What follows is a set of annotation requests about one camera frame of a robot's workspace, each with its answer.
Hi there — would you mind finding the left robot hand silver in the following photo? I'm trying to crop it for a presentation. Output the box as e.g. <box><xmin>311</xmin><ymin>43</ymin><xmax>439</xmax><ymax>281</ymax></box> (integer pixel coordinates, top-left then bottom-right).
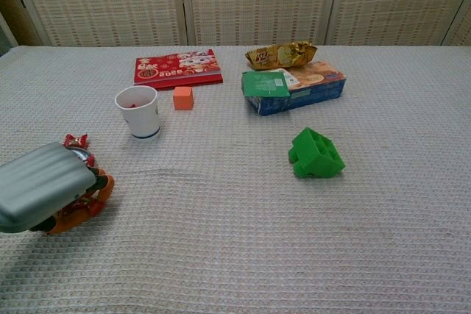
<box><xmin>0</xmin><ymin>140</ymin><xmax>116</xmax><ymax>236</ymax></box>

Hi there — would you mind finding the round metal plate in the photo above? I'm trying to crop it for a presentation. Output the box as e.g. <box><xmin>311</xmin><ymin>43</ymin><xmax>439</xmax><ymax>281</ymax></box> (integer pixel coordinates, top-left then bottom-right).
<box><xmin>68</xmin><ymin>147</ymin><xmax>96</xmax><ymax>168</ymax></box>

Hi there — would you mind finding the white paper cup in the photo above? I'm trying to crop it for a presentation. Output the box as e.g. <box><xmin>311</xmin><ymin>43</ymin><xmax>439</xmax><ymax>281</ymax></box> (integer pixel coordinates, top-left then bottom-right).
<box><xmin>114</xmin><ymin>85</ymin><xmax>162</xmax><ymax>142</ymax></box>

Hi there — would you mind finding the orange cube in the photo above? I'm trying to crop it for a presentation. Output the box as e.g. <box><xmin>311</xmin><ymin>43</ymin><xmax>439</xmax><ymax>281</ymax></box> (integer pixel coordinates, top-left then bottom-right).
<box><xmin>172</xmin><ymin>85</ymin><xmax>194</xmax><ymax>111</ymax></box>

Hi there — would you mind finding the brown folding screen panel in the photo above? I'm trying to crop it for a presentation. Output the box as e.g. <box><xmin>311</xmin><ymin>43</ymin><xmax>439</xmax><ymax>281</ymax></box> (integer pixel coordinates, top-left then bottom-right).
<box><xmin>0</xmin><ymin>0</ymin><xmax>43</xmax><ymax>54</ymax></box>

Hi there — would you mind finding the red desk calendar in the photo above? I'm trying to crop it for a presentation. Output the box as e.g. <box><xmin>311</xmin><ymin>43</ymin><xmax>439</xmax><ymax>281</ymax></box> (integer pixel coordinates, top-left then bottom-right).
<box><xmin>133</xmin><ymin>48</ymin><xmax>224</xmax><ymax>91</ymax></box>

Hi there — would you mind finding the woven folding screen panel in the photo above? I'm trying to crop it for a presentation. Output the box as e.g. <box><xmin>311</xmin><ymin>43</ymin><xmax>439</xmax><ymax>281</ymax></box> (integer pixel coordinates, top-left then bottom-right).
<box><xmin>180</xmin><ymin>0</ymin><xmax>341</xmax><ymax>47</ymax></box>
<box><xmin>441</xmin><ymin>0</ymin><xmax>471</xmax><ymax>47</ymax></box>
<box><xmin>5</xmin><ymin>0</ymin><xmax>185</xmax><ymax>47</ymax></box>
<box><xmin>325</xmin><ymin>0</ymin><xmax>471</xmax><ymax>47</ymax></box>

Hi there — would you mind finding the white woven tablecloth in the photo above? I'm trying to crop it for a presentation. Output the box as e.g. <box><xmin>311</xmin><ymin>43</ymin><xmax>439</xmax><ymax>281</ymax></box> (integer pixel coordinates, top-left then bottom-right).
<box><xmin>0</xmin><ymin>45</ymin><xmax>471</xmax><ymax>314</ymax></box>

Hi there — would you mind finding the gold snack bag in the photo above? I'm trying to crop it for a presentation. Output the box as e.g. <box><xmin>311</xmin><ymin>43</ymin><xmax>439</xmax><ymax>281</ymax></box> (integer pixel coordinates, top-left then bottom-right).
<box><xmin>245</xmin><ymin>40</ymin><xmax>319</xmax><ymax>72</ymax></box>

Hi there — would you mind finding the green building block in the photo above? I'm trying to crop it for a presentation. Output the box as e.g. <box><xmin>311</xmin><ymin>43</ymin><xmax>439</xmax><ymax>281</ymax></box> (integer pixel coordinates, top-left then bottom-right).
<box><xmin>287</xmin><ymin>126</ymin><xmax>346</xmax><ymax>179</ymax></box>

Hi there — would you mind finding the blue biscuit box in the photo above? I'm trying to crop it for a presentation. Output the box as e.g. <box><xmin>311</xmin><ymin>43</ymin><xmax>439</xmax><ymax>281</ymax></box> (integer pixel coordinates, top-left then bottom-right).
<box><xmin>241</xmin><ymin>60</ymin><xmax>347</xmax><ymax>117</ymax></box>

